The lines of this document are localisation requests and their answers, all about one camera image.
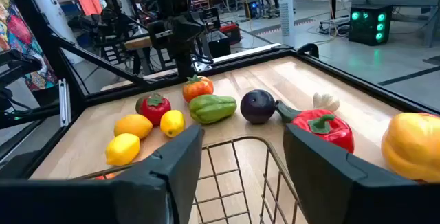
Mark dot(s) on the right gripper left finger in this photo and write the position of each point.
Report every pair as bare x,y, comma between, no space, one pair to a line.
103,203

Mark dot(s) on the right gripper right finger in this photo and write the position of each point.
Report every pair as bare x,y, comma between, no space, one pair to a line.
343,196

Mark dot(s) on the yellow lemon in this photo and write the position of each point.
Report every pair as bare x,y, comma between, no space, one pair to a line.
172,123
122,149

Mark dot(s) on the orange persimmon green calyx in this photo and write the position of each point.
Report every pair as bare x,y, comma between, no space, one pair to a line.
197,88

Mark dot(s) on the red bell pepper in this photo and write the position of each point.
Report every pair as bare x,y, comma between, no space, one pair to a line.
326,131

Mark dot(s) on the orange lemon-shaped fruit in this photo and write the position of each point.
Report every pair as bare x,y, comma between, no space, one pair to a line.
133,126

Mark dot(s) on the yellow bell pepper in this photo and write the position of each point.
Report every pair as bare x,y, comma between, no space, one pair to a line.
412,146

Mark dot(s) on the green chayote squash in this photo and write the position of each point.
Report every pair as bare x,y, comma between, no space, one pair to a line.
212,109

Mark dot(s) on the red tomato green calyx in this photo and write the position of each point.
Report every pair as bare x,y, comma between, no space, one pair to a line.
155,109

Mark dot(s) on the dark purple round fruit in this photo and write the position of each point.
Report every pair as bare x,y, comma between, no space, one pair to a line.
258,106

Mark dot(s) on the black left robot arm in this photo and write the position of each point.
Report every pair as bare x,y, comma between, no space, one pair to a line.
185,59

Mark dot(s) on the small red produce piece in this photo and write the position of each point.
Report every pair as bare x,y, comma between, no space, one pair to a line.
104,177

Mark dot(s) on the black device box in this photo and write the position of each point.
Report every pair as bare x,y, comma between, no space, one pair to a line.
210,19

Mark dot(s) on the black equipment box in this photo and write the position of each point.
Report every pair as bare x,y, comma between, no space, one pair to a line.
220,47

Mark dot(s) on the red black tool case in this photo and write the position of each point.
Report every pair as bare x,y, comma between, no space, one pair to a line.
230,31

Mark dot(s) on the wooden bench top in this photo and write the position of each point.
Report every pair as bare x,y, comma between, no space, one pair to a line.
137,43

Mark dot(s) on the white flat bar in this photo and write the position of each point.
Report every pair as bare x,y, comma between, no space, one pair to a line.
247,53

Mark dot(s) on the person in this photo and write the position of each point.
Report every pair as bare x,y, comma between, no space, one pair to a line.
110,7

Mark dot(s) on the dark green avocado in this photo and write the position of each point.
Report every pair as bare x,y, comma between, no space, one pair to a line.
137,105

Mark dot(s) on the white garlic bulb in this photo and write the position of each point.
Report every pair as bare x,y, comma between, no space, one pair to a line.
326,101

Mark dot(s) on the orange red panel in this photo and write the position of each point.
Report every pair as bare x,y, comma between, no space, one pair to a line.
87,1

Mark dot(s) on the white tower fan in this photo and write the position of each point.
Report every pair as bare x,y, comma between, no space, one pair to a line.
287,17

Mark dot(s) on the white pillar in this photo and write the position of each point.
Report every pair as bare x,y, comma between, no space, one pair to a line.
44,7

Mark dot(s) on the colourful patchwork quilt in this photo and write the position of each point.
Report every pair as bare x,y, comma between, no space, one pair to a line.
20,42

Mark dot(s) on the black computer green fans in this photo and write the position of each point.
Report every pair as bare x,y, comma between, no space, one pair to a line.
370,24

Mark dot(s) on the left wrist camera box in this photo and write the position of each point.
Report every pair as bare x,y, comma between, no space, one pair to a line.
177,2

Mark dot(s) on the silver aluminium bracket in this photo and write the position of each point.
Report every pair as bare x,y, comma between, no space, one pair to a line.
64,102

